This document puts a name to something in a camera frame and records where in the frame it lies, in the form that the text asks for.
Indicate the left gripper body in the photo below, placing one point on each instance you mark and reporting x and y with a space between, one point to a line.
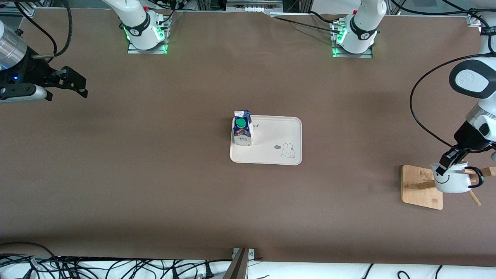
467 139

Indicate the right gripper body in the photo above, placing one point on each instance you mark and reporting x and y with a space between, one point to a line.
28 72

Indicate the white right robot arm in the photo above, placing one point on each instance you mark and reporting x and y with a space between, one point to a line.
143 38

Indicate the small metal corner bracket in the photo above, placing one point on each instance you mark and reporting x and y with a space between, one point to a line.
251 254

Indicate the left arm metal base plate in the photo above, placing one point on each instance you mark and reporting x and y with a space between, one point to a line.
368 55

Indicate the wooden mug stand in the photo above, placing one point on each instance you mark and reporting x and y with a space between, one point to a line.
420 193

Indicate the aluminium corner profile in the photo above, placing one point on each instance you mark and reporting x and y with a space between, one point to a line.
9 11
473 19

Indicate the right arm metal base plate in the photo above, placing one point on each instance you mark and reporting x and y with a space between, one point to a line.
133 50

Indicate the cream rabbit print tray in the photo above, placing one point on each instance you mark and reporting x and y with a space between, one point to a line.
267 155

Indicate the white smiley face cup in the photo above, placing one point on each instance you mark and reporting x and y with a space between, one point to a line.
451 185

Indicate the blue white milk carton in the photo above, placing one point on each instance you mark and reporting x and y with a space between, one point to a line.
242 133

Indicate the aluminium profile post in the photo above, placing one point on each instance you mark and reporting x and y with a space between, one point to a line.
238 269

